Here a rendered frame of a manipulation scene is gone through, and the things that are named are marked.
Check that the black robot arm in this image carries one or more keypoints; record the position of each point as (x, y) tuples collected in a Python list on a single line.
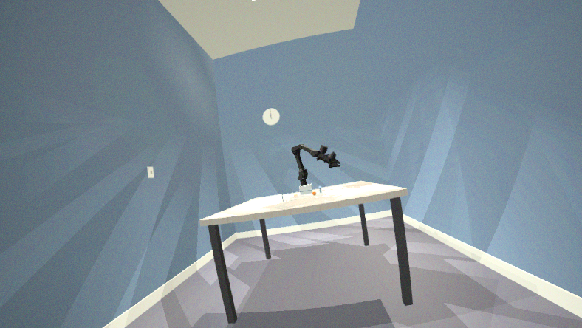
[(315, 153)]

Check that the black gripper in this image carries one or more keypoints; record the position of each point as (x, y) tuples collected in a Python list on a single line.
[(331, 160)]

